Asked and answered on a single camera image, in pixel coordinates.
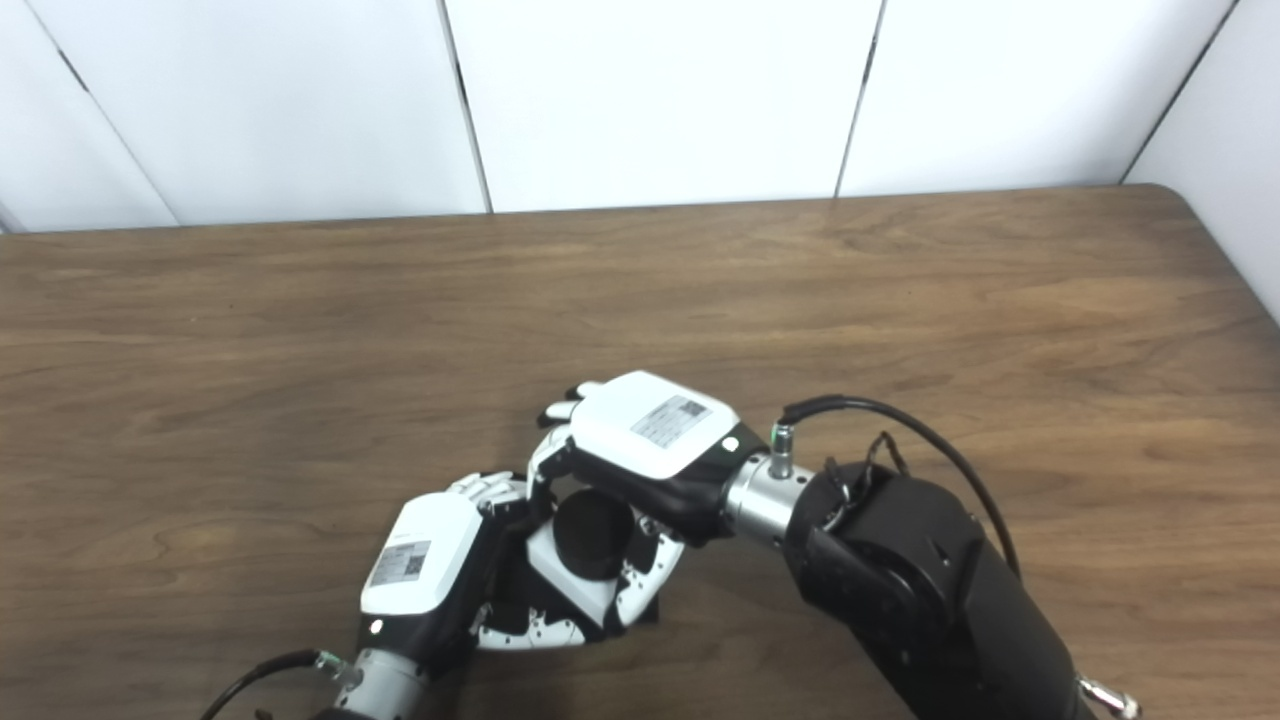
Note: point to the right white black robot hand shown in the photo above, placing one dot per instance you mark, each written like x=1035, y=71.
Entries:
x=650, y=430

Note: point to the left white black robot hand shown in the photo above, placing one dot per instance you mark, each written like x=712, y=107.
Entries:
x=425, y=560

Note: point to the black cylindrical peg square base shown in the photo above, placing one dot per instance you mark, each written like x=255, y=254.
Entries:
x=590, y=530

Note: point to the white square piece round hole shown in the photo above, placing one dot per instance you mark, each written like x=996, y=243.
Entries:
x=565, y=575

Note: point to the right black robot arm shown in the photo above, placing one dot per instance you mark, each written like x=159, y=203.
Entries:
x=920, y=580

